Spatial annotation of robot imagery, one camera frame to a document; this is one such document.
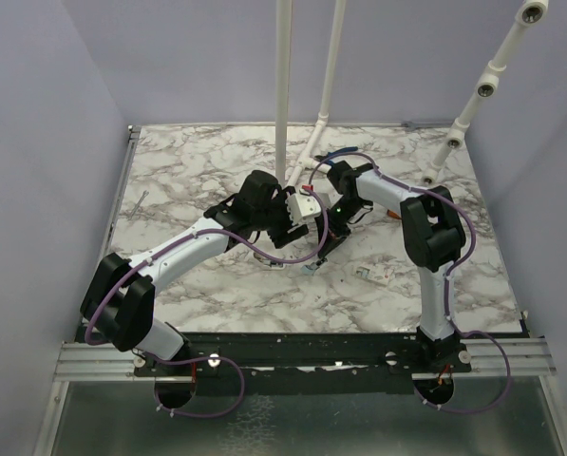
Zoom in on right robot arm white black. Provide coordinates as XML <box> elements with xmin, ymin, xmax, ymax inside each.
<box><xmin>315</xmin><ymin>161</ymin><xmax>466</xmax><ymax>371</ymax></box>

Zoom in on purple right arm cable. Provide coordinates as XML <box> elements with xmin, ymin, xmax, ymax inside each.
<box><xmin>305</xmin><ymin>152</ymin><xmax>515</xmax><ymax>415</ymax></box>

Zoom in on orange handled tool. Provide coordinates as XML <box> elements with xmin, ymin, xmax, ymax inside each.
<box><xmin>387</xmin><ymin>210</ymin><xmax>402</xmax><ymax>220</ymax></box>

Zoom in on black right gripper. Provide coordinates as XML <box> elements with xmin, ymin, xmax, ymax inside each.
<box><xmin>313</xmin><ymin>198</ymin><xmax>368</xmax><ymax>258</ymax></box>

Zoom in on blue handled pliers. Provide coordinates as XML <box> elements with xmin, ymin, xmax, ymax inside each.
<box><xmin>314</xmin><ymin>146</ymin><xmax>358</xmax><ymax>166</ymax></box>

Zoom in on white staple box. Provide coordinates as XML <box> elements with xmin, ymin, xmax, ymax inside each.
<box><xmin>355</xmin><ymin>265</ymin><xmax>394</xmax><ymax>287</ymax></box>

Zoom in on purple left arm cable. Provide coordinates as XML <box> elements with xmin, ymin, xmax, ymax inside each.
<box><xmin>83</xmin><ymin>187</ymin><xmax>331</xmax><ymax>420</ymax></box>

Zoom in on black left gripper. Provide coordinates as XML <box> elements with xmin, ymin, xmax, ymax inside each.
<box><xmin>253</xmin><ymin>187</ymin><xmax>309</xmax><ymax>248</ymax></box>

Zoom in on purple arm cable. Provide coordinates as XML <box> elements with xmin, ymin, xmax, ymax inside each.
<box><xmin>83</xmin><ymin>187</ymin><xmax>331</xmax><ymax>420</ymax></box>
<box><xmin>305</xmin><ymin>152</ymin><xmax>515</xmax><ymax>415</ymax></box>

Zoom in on white PVC pipe frame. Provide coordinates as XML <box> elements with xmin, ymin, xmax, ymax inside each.
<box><xmin>273</xmin><ymin>0</ymin><xmax>553</xmax><ymax>210</ymax></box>

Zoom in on aluminium rail frame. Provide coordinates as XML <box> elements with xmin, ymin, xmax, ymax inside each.
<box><xmin>35</xmin><ymin>123</ymin><xmax>558</xmax><ymax>456</ymax></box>

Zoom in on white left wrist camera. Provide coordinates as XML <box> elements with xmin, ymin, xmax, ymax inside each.
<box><xmin>285</xmin><ymin>187</ymin><xmax>322</xmax><ymax>226</ymax></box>

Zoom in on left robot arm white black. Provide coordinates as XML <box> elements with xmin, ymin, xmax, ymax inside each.
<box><xmin>80</xmin><ymin>171</ymin><xmax>321</xmax><ymax>375</ymax></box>

